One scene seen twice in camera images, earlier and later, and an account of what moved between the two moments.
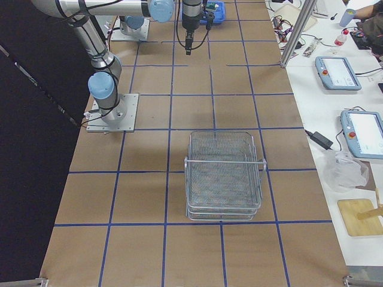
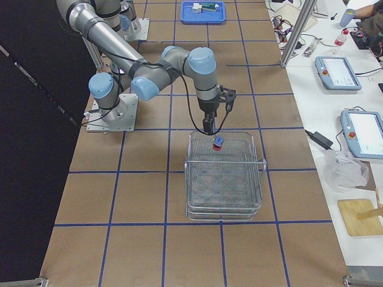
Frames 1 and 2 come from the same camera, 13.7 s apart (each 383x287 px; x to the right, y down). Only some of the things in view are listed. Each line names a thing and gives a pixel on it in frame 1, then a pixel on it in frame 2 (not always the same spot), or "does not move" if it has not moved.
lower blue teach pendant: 363,133 does not move
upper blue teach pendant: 337,73 does not move
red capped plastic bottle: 341,38 does not move
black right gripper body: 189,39 to 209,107
